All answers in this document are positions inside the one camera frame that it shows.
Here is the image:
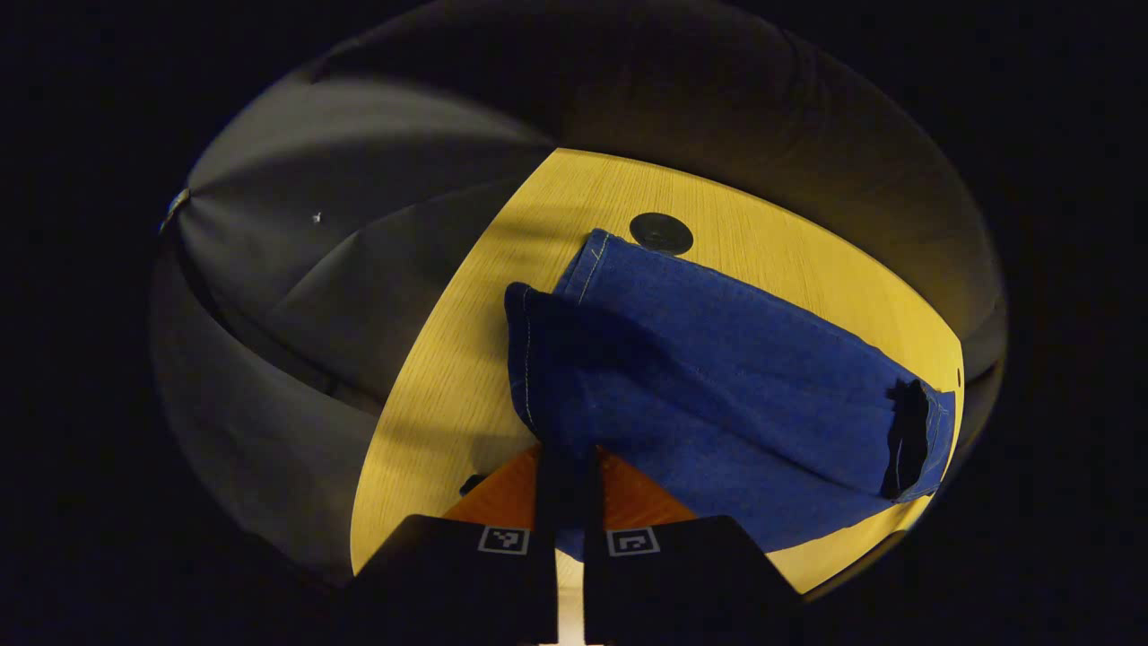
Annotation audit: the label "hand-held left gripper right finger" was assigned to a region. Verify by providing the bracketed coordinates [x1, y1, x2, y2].
[583, 446, 808, 646]

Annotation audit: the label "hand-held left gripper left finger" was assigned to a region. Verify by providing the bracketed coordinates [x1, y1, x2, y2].
[345, 444, 559, 646]

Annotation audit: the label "blue denim jeans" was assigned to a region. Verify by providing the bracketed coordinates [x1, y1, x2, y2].
[504, 228, 957, 562]

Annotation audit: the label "black round table grommet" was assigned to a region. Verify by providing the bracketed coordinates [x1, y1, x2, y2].
[629, 212, 694, 257]

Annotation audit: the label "black backdrop cloth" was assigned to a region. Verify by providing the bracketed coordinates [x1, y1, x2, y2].
[151, 0, 1007, 584]

